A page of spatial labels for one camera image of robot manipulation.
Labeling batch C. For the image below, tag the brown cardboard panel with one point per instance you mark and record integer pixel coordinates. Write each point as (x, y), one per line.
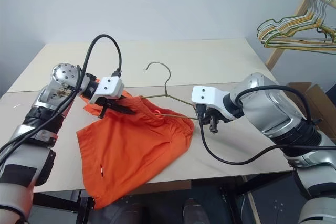
(173, 185)

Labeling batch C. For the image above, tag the brown cardboard box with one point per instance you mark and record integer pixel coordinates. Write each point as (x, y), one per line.
(315, 98)

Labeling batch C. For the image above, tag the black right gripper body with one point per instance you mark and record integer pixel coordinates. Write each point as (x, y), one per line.
(216, 115)

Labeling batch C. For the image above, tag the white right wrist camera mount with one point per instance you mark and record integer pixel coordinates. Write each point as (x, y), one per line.
(207, 95)

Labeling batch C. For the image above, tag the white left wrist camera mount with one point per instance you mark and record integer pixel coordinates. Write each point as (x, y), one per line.
(110, 86)

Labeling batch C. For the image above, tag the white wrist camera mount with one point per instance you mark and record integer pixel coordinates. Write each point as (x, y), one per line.
(207, 95)
(110, 86)

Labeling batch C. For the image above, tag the wooden clothes rack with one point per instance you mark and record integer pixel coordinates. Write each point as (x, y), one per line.
(275, 53)

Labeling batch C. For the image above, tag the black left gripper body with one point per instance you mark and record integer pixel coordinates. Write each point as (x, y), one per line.
(103, 103)

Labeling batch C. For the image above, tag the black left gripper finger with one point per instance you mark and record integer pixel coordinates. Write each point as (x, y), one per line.
(118, 110)
(123, 106)

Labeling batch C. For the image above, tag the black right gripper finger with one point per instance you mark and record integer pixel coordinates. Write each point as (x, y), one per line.
(214, 125)
(206, 118)

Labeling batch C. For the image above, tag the orange shorts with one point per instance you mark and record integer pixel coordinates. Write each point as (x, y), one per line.
(126, 150)

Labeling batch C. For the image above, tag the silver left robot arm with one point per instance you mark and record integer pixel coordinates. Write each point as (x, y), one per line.
(39, 127)

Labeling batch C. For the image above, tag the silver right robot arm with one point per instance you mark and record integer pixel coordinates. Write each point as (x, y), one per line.
(275, 108)

